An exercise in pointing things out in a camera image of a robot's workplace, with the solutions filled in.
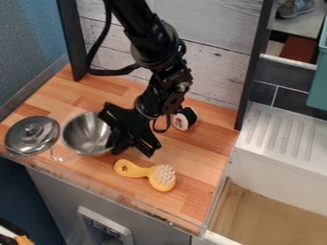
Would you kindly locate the yellow toy brush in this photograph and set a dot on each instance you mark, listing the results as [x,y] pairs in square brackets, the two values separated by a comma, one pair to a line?
[149,173]

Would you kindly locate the person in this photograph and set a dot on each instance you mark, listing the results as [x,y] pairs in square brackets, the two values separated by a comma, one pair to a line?
[295,7]

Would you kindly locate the teal box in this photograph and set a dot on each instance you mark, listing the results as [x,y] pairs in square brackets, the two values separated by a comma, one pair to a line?
[319,73]

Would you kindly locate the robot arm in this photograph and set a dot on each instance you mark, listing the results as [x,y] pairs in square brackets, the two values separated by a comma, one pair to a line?
[147,35]

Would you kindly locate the silver pot lid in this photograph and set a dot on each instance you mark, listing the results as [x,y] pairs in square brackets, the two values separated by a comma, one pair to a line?
[30,135]

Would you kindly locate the toy sushi roll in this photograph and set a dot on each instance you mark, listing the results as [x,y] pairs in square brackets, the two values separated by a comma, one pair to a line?
[186,119]

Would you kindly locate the silver mixing bowl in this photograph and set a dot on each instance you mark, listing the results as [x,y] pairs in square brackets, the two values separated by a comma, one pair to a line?
[86,134]

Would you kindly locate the toy sink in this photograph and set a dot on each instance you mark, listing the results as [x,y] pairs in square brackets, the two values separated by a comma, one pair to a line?
[281,150]

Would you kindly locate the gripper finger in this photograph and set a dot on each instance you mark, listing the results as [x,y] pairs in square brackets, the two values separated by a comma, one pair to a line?
[104,118]
[119,147]

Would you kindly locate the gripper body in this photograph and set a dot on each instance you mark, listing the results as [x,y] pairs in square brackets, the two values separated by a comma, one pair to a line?
[135,129]

